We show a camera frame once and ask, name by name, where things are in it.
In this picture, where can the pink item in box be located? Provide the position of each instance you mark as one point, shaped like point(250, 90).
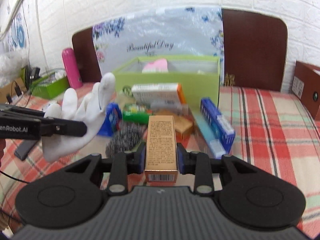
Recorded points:
point(158, 66)

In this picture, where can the dark brown headboard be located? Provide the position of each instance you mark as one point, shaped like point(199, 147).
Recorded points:
point(255, 50)

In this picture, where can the black charger adapter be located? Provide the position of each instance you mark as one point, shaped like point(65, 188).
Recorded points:
point(31, 74)

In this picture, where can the clear plastic case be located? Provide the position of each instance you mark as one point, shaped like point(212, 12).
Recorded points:
point(175, 107)

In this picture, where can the pink thermos bottle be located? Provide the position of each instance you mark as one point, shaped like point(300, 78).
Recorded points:
point(71, 68)

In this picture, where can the steel wool scrubber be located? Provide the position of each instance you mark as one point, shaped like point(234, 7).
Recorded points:
point(126, 139)

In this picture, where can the green tray box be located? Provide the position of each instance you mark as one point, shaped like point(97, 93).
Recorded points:
point(50, 85)

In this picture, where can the white fabric glove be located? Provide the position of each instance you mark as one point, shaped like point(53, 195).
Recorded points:
point(92, 112)

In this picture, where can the green small box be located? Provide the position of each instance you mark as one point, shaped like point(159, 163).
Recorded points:
point(138, 114)

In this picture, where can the blue plastic container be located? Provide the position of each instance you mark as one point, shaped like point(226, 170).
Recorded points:
point(112, 121)

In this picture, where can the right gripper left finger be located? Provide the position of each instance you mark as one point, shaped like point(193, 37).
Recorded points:
point(122, 165)

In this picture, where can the brown cardboard box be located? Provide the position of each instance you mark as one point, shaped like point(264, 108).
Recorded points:
point(306, 86)

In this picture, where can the floral packaged pillow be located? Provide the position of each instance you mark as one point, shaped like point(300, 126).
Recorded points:
point(166, 31)

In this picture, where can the long blue gradient box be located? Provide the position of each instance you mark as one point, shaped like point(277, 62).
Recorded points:
point(206, 140)

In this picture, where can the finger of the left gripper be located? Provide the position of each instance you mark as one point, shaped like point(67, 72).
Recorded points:
point(49, 126)

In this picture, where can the crumpled clear plastic bag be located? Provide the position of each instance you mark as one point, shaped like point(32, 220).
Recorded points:
point(125, 96)

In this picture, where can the blue medicine box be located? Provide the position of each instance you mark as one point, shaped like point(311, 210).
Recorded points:
point(220, 126)

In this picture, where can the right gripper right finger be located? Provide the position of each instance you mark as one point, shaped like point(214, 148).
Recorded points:
point(199, 165)

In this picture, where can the white orange medicine box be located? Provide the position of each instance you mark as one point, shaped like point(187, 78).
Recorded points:
point(168, 93)

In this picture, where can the green storage box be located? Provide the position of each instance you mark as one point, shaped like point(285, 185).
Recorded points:
point(199, 76)

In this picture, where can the gold orange cosmetic box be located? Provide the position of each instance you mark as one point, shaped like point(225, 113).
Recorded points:
point(161, 153)

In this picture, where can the black small device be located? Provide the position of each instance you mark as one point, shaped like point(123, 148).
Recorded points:
point(24, 148)

